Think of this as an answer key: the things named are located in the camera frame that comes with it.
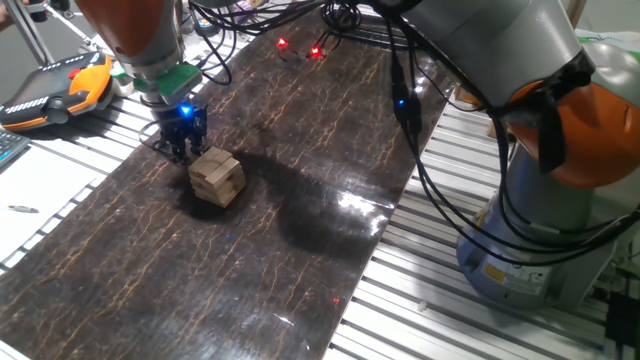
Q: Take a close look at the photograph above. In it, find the silver tripod leg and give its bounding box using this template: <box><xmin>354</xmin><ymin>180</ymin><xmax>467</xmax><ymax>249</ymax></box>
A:
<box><xmin>44</xmin><ymin>4</ymin><xmax>101</xmax><ymax>51</ymax></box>
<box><xmin>4</xmin><ymin>0</ymin><xmax>55</xmax><ymax>66</ymax></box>

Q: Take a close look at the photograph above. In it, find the black cable with lit plug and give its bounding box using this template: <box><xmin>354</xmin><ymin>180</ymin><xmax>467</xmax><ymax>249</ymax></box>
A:
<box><xmin>384</xmin><ymin>14</ymin><xmax>640</xmax><ymax>267</ymax></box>

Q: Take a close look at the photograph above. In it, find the thin gripper sensor cable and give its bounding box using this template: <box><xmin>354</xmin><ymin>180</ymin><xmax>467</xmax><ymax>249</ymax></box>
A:
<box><xmin>137</xmin><ymin>117</ymin><xmax>170</xmax><ymax>152</ymax></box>

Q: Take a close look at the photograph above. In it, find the black strap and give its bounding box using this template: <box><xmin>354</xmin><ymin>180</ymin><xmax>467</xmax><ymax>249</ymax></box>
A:
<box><xmin>492</xmin><ymin>49</ymin><xmax>596</xmax><ymax>174</ymax></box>

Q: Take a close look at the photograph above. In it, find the wooden Jenga block tower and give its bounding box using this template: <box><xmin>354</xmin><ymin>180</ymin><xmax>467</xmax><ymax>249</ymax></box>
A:
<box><xmin>187</xmin><ymin>145</ymin><xmax>247</xmax><ymax>209</ymax></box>

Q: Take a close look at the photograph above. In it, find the dark computer keyboard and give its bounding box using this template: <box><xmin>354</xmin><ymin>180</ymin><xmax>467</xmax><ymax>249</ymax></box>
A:
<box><xmin>0</xmin><ymin>130</ymin><xmax>32</xmax><ymax>169</ymax></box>

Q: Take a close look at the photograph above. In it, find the black orange teach pendant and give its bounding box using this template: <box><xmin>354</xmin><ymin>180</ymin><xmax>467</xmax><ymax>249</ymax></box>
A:
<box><xmin>0</xmin><ymin>50</ymin><xmax>115</xmax><ymax>132</ymax></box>

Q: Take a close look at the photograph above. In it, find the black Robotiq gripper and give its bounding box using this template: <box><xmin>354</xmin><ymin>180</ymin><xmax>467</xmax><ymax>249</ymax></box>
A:
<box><xmin>151</xmin><ymin>101</ymin><xmax>209</xmax><ymax>168</ymax></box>

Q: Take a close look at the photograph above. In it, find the white green plastic bag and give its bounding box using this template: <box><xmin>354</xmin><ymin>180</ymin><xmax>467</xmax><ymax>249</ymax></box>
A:
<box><xmin>574</xmin><ymin>28</ymin><xmax>640</xmax><ymax>54</ymax></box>

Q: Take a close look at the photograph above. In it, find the dark marble pattern mat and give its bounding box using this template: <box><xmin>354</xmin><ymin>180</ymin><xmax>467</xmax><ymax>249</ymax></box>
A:
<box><xmin>0</xmin><ymin>9</ymin><xmax>454</xmax><ymax>360</ymax></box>

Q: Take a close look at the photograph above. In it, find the white round object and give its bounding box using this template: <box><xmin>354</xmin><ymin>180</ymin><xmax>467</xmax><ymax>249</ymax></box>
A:
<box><xmin>109</xmin><ymin>62</ymin><xmax>135</xmax><ymax>97</ymax></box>

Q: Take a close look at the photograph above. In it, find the black handheld device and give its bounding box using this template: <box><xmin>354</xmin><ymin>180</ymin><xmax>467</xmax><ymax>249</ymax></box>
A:
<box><xmin>27</xmin><ymin>0</ymin><xmax>50</xmax><ymax>24</ymax></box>

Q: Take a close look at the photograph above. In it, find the white paper sheet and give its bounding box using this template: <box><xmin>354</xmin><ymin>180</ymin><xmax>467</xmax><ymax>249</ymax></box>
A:
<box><xmin>0</xmin><ymin>143</ymin><xmax>109</xmax><ymax>264</ymax></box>

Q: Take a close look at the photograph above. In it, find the black cable bundle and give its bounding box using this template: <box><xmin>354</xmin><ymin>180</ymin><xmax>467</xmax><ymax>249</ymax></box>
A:
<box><xmin>188</xmin><ymin>0</ymin><xmax>381</xmax><ymax>86</ymax></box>

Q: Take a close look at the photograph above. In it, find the protruding wooden Jenga block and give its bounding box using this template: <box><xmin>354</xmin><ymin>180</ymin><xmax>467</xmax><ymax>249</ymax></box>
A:
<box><xmin>188</xmin><ymin>155</ymin><xmax>221</xmax><ymax>180</ymax></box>

